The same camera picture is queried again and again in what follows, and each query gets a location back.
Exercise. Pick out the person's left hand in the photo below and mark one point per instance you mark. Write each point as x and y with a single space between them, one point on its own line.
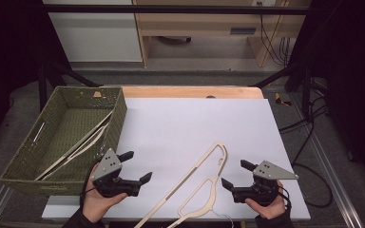
96 205

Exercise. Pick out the black curtain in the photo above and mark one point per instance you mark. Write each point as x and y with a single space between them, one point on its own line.
9 47
351 63

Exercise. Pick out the black frame strut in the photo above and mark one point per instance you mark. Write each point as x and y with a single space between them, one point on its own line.
294 74
60 74

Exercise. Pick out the black horizontal frame bar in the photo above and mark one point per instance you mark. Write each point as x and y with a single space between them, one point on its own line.
171 9

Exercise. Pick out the beige plastic clothes hanger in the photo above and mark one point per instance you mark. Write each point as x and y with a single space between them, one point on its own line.
85 137
225 155

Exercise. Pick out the white cabinet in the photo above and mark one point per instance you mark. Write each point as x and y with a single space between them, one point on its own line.
98 38

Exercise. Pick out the white sheet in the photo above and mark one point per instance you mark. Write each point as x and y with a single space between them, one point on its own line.
177 126

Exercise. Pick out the person's right hand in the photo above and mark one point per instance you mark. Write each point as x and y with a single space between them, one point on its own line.
269 211

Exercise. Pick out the wooden table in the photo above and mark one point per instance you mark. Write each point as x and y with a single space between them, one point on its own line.
171 91

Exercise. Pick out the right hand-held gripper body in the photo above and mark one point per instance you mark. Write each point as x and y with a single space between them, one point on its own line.
272 171

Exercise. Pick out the green woven basket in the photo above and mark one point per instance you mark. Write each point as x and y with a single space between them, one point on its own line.
72 123

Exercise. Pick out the light wooden desk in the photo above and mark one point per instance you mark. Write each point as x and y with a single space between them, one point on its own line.
196 23

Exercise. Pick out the yellow and black tool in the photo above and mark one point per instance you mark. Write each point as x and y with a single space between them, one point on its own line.
280 99

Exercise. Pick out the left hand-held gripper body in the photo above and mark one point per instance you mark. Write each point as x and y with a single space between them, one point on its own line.
107 164

